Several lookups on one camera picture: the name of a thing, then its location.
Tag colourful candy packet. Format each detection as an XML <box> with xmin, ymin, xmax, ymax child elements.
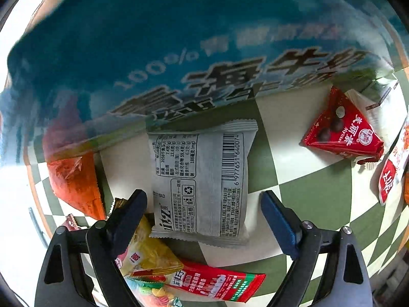
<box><xmin>123</xmin><ymin>277</ymin><xmax>184</xmax><ymax>307</ymax></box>

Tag blue printed cardboard box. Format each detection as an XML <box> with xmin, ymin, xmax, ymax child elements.
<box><xmin>6</xmin><ymin>0</ymin><xmax>400</xmax><ymax>167</ymax></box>

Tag small brown wrapper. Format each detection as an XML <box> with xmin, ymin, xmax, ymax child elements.
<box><xmin>109</xmin><ymin>197</ymin><xmax>129</xmax><ymax>216</ymax></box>

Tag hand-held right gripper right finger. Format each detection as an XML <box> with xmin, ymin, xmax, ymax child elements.
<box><xmin>259</xmin><ymin>190</ymin><xmax>374</xmax><ymax>307</ymax></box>

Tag grey snack packet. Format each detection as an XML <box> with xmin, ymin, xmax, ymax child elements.
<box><xmin>145</xmin><ymin>119</ymin><xmax>259</xmax><ymax>247</ymax></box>

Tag long red snack packet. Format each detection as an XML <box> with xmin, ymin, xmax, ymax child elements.
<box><xmin>129</xmin><ymin>257</ymin><xmax>267</xmax><ymax>304</ymax></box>

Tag red triangular chocolate packet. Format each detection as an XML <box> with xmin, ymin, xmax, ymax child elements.
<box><xmin>300</xmin><ymin>86</ymin><xmax>385</xmax><ymax>165</ymax></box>

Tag red and white snack packet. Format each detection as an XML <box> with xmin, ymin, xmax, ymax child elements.
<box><xmin>377</xmin><ymin>115</ymin><xmax>409</xmax><ymax>206</ymax></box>

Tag green white checkered tablecloth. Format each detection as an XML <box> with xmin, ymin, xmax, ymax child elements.
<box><xmin>24</xmin><ymin>70</ymin><xmax>409</xmax><ymax>307</ymax></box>

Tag orange snack packet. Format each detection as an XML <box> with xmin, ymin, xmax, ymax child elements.
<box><xmin>46</xmin><ymin>155</ymin><xmax>107</xmax><ymax>221</ymax></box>

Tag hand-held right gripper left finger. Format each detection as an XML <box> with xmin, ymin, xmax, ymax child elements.
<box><xmin>35</xmin><ymin>189</ymin><xmax>148</xmax><ymax>307</ymax></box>

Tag small red wrapper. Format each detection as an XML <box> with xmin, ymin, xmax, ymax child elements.
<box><xmin>64</xmin><ymin>214</ymin><xmax>80</xmax><ymax>231</ymax></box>

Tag yellow snack packet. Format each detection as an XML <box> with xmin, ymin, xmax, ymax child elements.
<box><xmin>115</xmin><ymin>214</ymin><xmax>185</xmax><ymax>277</ymax></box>

